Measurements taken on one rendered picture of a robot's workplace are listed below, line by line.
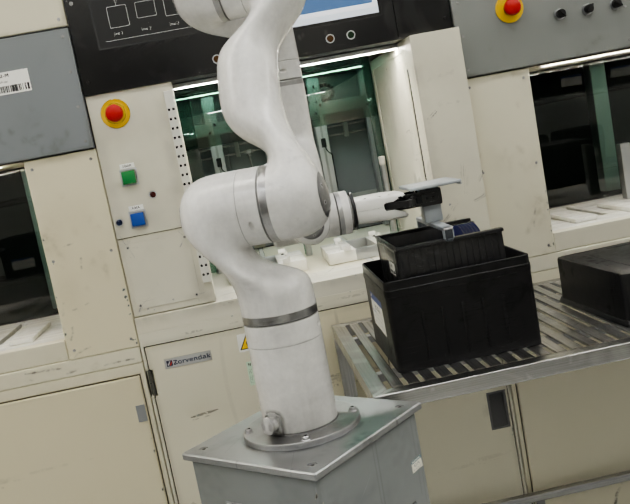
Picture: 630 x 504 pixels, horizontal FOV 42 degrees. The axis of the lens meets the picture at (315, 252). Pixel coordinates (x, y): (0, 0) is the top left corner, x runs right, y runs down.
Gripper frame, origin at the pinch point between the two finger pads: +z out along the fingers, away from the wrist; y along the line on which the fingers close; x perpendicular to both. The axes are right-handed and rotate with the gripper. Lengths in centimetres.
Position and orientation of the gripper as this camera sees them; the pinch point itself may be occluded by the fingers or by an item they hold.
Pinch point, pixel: (428, 196)
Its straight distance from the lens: 163.1
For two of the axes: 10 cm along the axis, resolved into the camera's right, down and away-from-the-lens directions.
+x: -1.8, -9.7, -1.4
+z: 9.8, -1.9, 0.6
